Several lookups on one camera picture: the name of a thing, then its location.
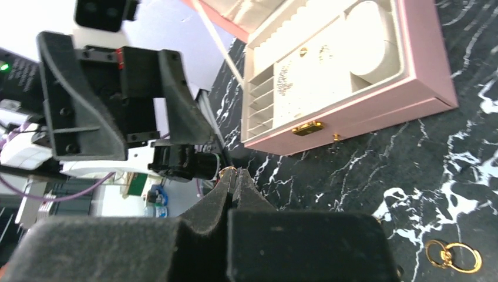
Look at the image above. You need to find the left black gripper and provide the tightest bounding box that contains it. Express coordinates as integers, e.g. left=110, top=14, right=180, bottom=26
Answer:
left=36, top=31, right=215, bottom=162

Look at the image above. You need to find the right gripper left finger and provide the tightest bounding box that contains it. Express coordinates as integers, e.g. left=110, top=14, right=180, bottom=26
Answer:
left=2, top=170, right=237, bottom=281

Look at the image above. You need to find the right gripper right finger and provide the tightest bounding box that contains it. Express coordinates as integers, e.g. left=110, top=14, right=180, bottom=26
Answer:
left=227, top=169, right=399, bottom=281

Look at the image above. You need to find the small gold stud earring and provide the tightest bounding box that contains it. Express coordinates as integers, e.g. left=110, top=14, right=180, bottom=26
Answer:
left=218, top=166, right=237, bottom=179

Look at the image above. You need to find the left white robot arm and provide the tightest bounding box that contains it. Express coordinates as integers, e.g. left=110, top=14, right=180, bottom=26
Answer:
left=1, top=31, right=228, bottom=182

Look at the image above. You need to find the pink jewelry box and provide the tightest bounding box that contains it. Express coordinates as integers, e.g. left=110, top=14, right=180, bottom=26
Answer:
left=188, top=0, right=458, bottom=156

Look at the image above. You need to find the silver rhinestone earring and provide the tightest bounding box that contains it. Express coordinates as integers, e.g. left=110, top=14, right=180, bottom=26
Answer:
left=276, top=65, right=293, bottom=96

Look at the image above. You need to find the gold stud in box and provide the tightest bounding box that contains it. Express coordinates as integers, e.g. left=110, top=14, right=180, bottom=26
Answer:
left=299, top=47, right=308, bottom=57

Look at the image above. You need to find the gold double hoop earring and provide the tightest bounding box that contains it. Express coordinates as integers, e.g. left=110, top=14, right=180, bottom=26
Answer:
left=425, top=239, right=483, bottom=274

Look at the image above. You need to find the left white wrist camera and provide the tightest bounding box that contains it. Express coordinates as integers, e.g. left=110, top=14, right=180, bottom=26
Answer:
left=72, top=0, right=141, bottom=49

